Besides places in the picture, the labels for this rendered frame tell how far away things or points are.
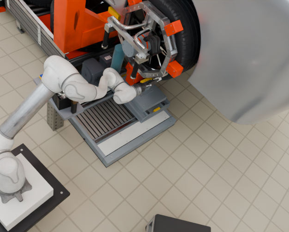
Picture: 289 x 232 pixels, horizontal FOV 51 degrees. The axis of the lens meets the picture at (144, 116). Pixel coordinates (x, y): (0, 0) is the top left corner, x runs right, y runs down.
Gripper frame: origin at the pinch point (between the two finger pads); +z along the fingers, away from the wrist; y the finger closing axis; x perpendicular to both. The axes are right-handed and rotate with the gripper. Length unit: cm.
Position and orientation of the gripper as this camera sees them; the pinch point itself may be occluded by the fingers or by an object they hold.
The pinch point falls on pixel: (157, 79)
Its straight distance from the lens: 235.6
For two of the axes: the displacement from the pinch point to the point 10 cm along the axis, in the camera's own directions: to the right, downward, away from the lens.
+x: -2.7, -9.1, -3.2
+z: 7.3, -4.1, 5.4
